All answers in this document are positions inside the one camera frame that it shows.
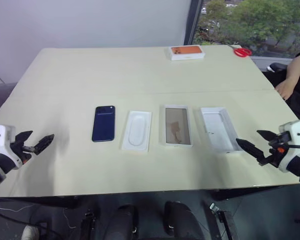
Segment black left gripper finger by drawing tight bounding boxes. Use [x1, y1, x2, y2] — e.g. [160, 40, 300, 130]
[14, 130, 34, 146]
[33, 133, 55, 154]

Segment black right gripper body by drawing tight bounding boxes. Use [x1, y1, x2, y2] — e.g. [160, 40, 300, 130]
[264, 132, 291, 167]

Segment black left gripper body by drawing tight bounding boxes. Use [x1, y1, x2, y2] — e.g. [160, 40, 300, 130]
[10, 140, 38, 164]

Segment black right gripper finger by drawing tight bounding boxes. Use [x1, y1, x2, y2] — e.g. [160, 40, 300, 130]
[235, 137, 267, 166]
[256, 129, 277, 144]

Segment white phone box lid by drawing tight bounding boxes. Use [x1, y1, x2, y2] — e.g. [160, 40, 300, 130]
[199, 107, 244, 154]

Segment dark blue smartphone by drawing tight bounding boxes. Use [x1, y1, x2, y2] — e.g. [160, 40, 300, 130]
[91, 105, 116, 143]

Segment white moulded tray insert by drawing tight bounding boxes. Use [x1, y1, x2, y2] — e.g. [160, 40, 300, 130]
[121, 110, 153, 153]

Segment white box base brown interior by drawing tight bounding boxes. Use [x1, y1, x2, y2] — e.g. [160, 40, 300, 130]
[159, 104, 194, 149]

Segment orange print phone box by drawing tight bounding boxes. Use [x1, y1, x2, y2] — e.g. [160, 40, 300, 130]
[167, 44, 206, 62]

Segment person's bare hand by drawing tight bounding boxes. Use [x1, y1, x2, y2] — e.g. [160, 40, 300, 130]
[274, 79, 295, 101]

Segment black office chair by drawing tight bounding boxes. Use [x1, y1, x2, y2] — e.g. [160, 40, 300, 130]
[265, 62, 289, 75]

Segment white shoe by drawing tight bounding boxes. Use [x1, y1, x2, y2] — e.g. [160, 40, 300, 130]
[21, 224, 40, 240]

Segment dark rounded shape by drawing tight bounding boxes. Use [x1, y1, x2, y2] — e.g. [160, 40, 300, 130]
[109, 204, 141, 240]

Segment green tree outside window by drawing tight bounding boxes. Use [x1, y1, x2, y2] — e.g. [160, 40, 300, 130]
[196, 0, 300, 55]

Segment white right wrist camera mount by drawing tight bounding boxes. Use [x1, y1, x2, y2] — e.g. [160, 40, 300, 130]
[277, 119, 300, 174]

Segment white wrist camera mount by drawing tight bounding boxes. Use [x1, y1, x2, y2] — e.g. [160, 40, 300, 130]
[277, 119, 300, 174]
[0, 123, 32, 171]

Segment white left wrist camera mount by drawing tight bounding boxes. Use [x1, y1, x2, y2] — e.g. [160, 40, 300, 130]
[0, 123, 32, 171]

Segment black table frame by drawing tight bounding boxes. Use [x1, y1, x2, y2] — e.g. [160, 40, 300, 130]
[0, 185, 300, 209]

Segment thin white wire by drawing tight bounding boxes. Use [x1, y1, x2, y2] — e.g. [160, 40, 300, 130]
[62, 206, 76, 230]

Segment black strap with buckle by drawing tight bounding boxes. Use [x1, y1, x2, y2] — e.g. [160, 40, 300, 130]
[203, 199, 235, 240]
[80, 209, 98, 240]

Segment red handled scissors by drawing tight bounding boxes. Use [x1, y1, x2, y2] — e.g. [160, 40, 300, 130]
[227, 44, 253, 59]

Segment dark window frame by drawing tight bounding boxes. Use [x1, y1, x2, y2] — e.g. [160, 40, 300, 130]
[183, 0, 204, 48]

